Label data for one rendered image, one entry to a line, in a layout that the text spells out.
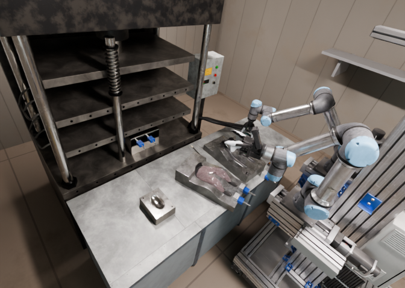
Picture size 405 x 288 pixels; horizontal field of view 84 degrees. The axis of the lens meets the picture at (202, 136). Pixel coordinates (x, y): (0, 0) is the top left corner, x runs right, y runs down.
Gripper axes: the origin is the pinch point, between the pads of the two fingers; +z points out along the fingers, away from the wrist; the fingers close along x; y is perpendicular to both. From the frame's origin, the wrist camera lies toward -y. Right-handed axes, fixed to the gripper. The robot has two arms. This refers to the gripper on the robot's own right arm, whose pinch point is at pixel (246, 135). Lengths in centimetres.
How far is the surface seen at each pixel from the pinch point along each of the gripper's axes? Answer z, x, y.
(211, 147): 14.4, -25.7, 14.7
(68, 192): 22, -101, 100
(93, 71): -54, -98, 63
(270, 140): 20.4, 24.7, -34.0
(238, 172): 14.3, 4.1, 32.5
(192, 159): 9, -34, 41
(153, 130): 4, -75, 29
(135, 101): -28, -83, 42
